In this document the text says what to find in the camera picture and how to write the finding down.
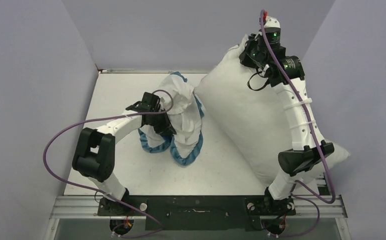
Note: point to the aluminium front rail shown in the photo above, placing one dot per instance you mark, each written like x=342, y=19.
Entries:
x=86, y=207

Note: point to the white pillowcase with blue trim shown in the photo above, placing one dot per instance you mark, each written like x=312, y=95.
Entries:
x=186, y=114

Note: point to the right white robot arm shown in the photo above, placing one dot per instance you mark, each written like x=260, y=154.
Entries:
x=285, y=75

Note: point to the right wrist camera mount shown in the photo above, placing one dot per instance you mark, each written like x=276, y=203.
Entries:
x=268, y=21

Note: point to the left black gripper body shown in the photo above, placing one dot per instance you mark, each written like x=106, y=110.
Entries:
x=159, y=122

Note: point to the white pillow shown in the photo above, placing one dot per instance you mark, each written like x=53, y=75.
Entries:
x=254, y=120

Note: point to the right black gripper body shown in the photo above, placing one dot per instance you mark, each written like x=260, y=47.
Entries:
x=252, y=56

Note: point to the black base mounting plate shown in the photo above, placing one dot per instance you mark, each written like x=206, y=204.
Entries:
x=202, y=212

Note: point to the aluminium rail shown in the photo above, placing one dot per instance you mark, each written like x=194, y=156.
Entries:
x=322, y=186
x=86, y=207

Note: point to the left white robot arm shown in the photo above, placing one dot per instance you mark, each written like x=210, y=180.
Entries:
x=94, y=156

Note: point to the white knob on plate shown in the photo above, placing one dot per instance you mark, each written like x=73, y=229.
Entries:
x=143, y=207

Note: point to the aluminium right side rail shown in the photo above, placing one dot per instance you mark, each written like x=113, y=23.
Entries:
x=322, y=186

